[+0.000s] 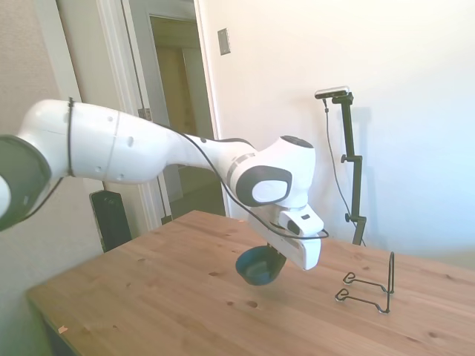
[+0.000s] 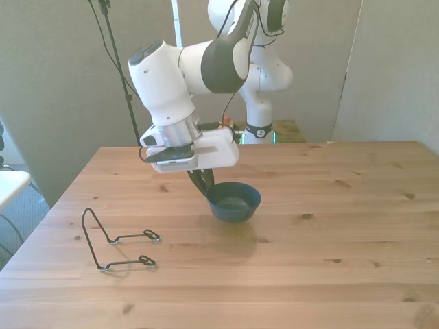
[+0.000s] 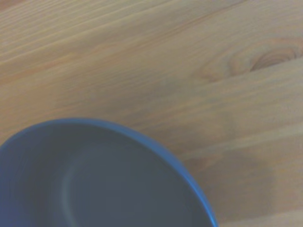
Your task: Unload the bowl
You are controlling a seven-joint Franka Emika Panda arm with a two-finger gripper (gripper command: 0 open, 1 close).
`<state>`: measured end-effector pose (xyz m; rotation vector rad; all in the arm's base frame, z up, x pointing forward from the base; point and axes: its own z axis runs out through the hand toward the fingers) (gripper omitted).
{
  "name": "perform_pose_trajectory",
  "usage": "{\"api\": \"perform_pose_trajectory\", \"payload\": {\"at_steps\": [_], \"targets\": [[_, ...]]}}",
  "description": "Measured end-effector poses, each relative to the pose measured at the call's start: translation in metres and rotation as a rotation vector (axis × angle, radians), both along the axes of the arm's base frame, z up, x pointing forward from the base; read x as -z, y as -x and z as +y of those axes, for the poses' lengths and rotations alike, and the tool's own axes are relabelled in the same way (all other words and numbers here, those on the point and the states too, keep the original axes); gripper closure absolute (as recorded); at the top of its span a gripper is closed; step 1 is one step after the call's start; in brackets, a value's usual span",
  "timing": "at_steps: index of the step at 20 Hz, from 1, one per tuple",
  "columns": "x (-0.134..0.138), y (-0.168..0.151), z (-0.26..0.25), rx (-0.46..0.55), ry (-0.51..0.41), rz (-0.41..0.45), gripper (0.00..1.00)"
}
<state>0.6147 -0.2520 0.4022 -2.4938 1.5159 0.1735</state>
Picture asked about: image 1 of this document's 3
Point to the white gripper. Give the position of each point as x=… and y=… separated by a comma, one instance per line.
x=297, y=252

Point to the grey wall switch plate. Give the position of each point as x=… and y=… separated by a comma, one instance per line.
x=224, y=41

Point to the silver exterior camera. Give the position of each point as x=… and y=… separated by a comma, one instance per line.
x=332, y=92

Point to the metal door hinge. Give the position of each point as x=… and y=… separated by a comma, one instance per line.
x=144, y=113

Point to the dark blue bowl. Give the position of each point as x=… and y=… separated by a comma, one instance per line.
x=256, y=269

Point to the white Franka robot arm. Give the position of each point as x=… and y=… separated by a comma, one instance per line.
x=148, y=155

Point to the black tower appliance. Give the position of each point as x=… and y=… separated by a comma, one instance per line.
x=110, y=219

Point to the black camera stand pole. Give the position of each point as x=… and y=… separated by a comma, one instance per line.
x=353, y=167

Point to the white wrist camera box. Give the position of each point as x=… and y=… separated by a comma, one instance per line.
x=302, y=221

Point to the white door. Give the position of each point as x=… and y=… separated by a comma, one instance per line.
x=107, y=55

